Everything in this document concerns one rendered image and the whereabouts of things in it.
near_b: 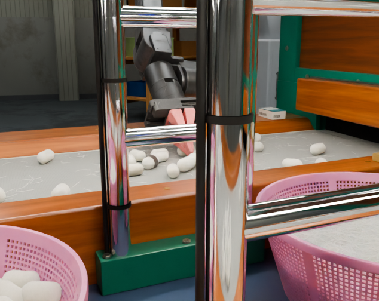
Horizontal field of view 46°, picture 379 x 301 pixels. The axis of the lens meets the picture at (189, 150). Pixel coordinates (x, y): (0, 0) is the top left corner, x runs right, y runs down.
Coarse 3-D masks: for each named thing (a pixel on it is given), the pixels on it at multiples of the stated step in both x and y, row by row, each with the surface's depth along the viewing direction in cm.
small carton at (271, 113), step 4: (260, 108) 105; (264, 108) 104; (268, 108) 104; (272, 108) 104; (276, 108) 104; (260, 112) 105; (264, 112) 103; (268, 112) 102; (272, 112) 100; (276, 112) 100; (280, 112) 101; (284, 112) 101; (264, 116) 103; (268, 116) 102; (272, 116) 100; (276, 116) 101; (280, 116) 101; (284, 116) 101
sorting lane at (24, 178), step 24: (168, 144) 88; (264, 144) 88; (288, 144) 88; (312, 144) 88; (336, 144) 88; (360, 144) 88; (0, 168) 71; (24, 168) 71; (48, 168) 71; (72, 168) 71; (96, 168) 71; (144, 168) 71; (192, 168) 71; (264, 168) 71; (24, 192) 60; (48, 192) 60; (72, 192) 60
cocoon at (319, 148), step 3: (315, 144) 79; (318, 144) 79; (321, 144) 80; (312, 147) 79; (315, 147) 79; (318, 147) 79; (321, 147) 79; (324, 147) 80; (312, 150) 79; (315, 150) 79; (318, 150) 79; (321, 150) 79; (324, 150) 80; (312, 153) 79; (315, 153) 79; (318, 153) 79
